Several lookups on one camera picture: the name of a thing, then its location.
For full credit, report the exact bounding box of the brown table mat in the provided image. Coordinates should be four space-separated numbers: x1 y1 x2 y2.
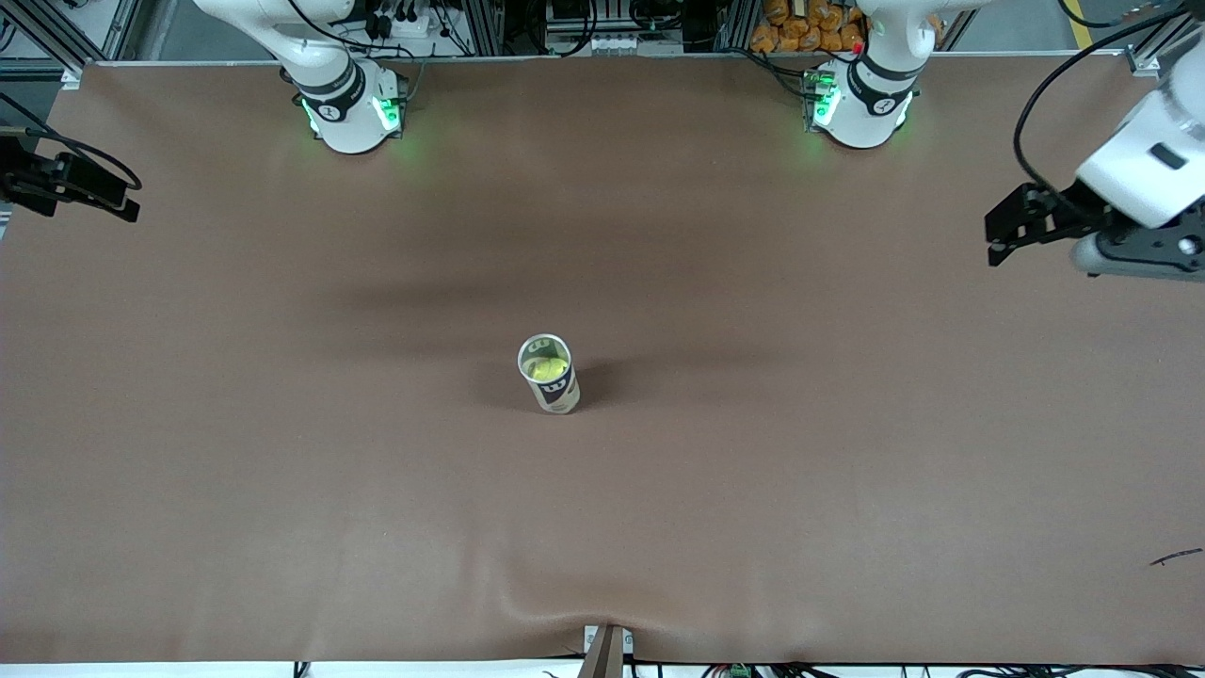
0 52 1205 665

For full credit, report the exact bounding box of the white tennis ball can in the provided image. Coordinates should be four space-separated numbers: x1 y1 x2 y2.
516 332 582 416

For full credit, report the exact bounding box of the bag of orange items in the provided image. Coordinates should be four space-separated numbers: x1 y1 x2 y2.
750 0 867 54

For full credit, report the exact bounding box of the white power strip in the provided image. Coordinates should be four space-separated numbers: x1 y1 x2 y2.
362 5 436 39

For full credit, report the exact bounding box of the aluminium profile rail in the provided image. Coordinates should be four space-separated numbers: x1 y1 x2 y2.
0 0 142 76
1133 0 1205 69

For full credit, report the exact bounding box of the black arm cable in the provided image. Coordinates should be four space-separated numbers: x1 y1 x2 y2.
0 92 145 192
1013 5 1205 213

